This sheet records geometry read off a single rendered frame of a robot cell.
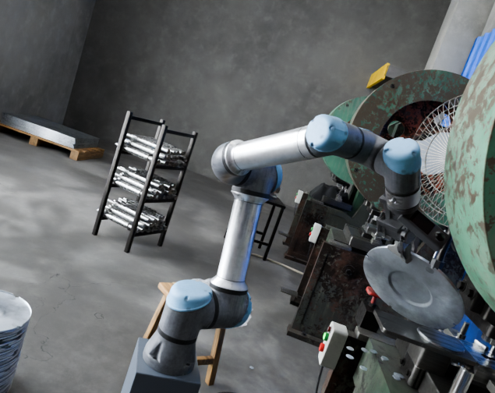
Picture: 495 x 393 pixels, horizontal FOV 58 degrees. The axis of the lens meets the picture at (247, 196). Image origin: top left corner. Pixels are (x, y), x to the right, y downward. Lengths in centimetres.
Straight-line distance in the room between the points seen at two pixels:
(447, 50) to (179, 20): 429
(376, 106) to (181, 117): 578
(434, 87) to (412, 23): 563
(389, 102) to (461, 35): 411
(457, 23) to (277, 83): 289
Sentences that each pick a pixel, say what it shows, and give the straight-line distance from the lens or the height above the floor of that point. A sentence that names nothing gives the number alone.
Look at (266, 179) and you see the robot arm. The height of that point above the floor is 102.
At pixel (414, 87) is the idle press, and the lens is 260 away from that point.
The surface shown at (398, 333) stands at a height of 78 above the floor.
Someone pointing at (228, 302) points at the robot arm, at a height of 65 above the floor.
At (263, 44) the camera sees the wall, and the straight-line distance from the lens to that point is 795.
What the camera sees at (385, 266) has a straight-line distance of 131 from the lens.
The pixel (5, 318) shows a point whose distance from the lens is 176.
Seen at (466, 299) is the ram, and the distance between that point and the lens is 133.
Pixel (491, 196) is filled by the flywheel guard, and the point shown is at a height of 118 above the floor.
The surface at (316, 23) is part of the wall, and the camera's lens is 801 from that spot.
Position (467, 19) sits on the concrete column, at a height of 324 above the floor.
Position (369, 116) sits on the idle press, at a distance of 255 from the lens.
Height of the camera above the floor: 116
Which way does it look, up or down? 9 degrees down
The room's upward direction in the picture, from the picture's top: 19 degrees clockwise
